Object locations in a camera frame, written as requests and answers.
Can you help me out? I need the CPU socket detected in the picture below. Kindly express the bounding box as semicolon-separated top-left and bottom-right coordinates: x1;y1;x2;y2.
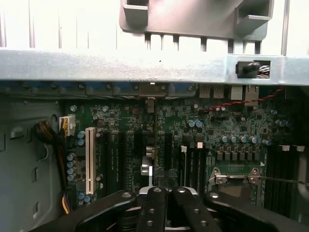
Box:
208;166;266;211

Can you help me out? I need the thin socket locking lever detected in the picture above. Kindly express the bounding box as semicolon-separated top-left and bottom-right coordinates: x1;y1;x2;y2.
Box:
215;174;309;186

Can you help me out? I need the black expansion slot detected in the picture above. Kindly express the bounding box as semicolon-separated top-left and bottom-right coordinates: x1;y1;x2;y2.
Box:
117;130;127;194
104;130;113;194

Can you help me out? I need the white expansion slot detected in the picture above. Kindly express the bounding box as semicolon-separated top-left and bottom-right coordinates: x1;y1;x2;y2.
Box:
85;126;97;197

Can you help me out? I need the black RAM slot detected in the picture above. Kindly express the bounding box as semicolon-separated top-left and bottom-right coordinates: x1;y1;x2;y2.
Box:
190;145;210;190
267;144;306;211

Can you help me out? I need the white power connector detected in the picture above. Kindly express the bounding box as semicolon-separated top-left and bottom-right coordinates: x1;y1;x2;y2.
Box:
58;115;76;138

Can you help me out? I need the green motherboard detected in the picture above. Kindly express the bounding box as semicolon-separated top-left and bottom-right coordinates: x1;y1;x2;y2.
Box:
60;84;305;218

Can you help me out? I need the black open PC case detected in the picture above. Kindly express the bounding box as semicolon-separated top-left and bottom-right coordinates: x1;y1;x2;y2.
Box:
0;48;309;232

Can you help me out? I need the grey parts rack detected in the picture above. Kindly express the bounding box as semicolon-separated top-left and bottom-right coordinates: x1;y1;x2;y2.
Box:
119;0;275;41

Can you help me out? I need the sleeved power wire bundle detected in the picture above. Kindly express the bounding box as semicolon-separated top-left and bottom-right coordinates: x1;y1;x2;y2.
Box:
33;120;73;215

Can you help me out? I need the red black twisted wire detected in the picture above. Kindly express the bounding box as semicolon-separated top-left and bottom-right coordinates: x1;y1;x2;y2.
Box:
202;87;286;114

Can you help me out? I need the black case switch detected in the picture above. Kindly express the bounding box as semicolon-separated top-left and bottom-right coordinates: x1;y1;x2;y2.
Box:
235;59;271;80

